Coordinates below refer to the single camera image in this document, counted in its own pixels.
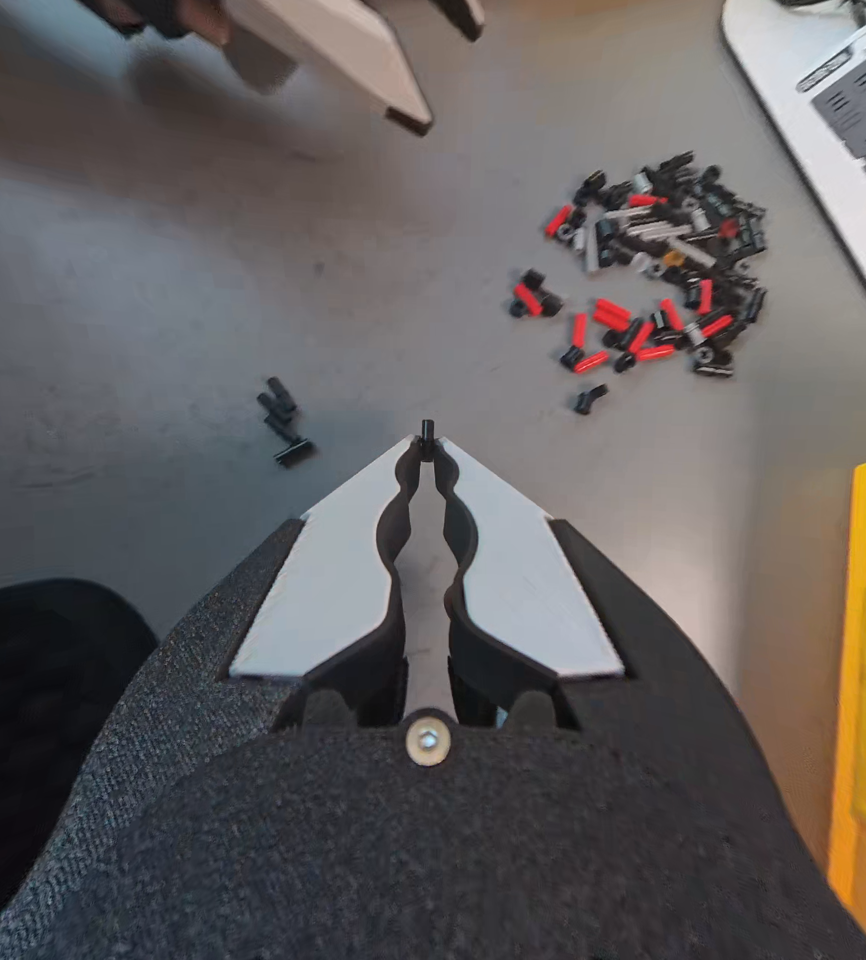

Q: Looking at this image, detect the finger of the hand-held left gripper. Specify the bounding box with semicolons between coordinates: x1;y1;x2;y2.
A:
431;0;488;44
229;0;435;139

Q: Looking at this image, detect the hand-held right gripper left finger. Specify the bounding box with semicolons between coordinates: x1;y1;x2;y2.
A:
229;435;426;729

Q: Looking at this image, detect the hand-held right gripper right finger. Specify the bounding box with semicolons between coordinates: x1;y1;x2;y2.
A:
435;436;626;727

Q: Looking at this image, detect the pile of small lego pins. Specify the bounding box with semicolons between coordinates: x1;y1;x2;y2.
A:
509;150;771;417

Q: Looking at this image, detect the person's left hand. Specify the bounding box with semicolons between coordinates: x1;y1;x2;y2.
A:
180;0;236;46

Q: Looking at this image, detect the white flat board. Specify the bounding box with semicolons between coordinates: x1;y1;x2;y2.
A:
721;0;866;361

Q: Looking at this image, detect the black usb cable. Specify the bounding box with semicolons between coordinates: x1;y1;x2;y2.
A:
778;0;866;27

